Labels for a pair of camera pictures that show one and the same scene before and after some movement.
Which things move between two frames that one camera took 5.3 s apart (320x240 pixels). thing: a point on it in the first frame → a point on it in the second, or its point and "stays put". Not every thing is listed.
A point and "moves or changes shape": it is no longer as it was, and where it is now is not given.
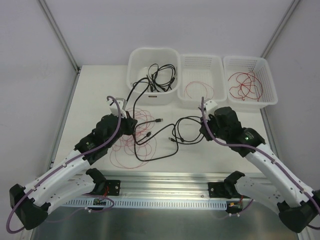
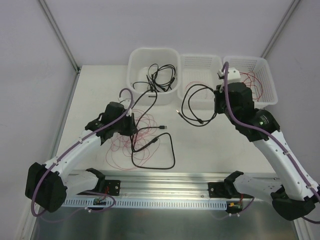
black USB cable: [162, 77] stays put
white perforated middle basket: [201, 76] stays put
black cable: [133, 87] moves or changes shape
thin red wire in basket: [185, 88] stays put
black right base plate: [221, 190] stays put
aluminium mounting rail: [162, 186] stays put
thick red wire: [247, 73] stays put
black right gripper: [207, 128] → [219, 101]
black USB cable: [185, 140] → [200, 121]
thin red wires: [135, 149] stays put
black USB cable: [171, 124] → [152, 142]
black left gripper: [130, 122] stays put
